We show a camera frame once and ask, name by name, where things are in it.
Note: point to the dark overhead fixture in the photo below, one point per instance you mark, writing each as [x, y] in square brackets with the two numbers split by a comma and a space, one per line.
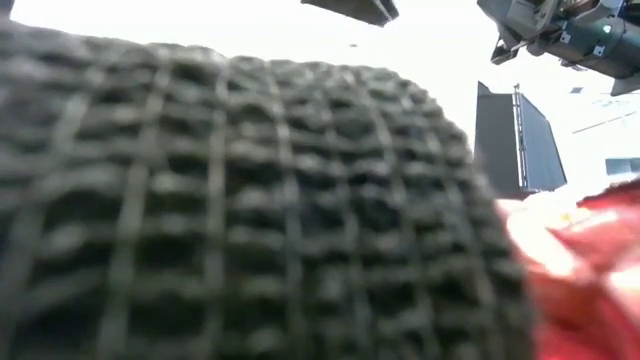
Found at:
[360, 9]

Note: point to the dark room divider panel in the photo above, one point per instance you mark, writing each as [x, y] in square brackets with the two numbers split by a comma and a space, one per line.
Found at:
[520, 145]

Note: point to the orange small block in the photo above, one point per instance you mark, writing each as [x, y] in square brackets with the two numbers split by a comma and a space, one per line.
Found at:
[590, 280]

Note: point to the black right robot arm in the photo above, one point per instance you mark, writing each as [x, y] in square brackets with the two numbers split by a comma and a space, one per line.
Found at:
[595, 45]

